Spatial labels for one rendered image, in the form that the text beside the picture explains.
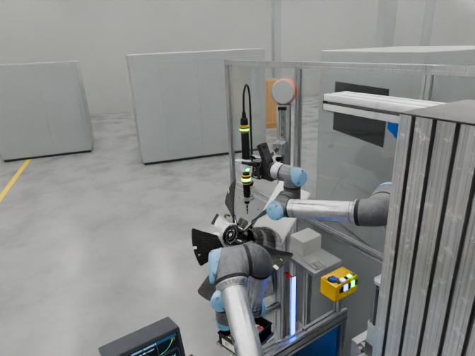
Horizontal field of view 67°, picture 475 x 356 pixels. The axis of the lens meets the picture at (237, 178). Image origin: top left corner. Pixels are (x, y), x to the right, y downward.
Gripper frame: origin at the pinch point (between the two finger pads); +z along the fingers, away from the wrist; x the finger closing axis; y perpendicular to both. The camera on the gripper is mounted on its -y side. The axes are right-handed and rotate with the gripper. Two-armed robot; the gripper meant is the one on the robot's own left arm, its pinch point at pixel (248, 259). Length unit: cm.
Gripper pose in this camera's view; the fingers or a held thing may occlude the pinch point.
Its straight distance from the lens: 182.7
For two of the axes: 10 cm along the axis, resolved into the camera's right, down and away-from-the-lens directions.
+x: 1.4, 9.4, 3.1
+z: 3.3, -3.4, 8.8
